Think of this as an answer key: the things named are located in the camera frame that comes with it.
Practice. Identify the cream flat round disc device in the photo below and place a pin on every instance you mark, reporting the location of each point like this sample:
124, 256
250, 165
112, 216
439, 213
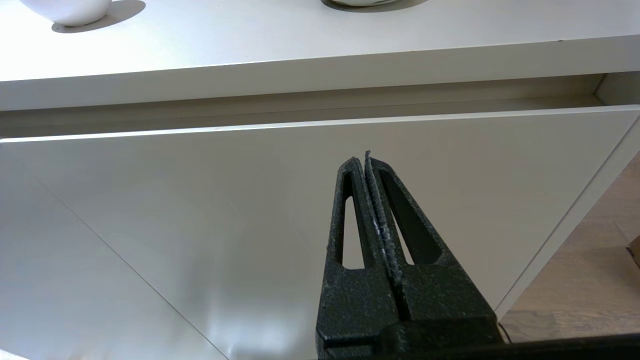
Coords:
360, 2

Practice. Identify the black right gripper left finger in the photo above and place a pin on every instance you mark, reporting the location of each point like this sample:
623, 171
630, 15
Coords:
350, 300

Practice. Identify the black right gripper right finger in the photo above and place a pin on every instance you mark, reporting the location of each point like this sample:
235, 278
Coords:
440, 295

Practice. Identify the small white round device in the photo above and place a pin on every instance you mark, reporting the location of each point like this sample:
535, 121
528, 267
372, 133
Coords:
70, 12

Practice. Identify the white sideboard cabinet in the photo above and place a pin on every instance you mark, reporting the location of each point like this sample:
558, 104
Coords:
300, 40

